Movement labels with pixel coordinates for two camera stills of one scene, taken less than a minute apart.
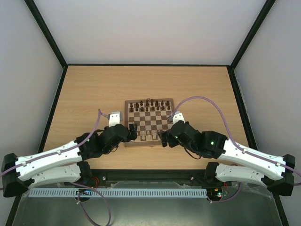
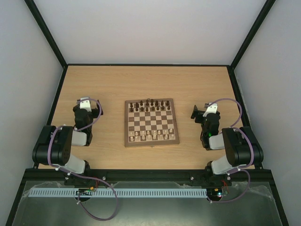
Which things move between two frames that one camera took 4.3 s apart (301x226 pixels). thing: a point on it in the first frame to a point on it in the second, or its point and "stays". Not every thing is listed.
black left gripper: (133, 133) to (97, 114)
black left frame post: (46, 31) stays
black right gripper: (166, 137) to (198, 114)
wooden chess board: (150, 116) stays
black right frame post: (268, 5) stays
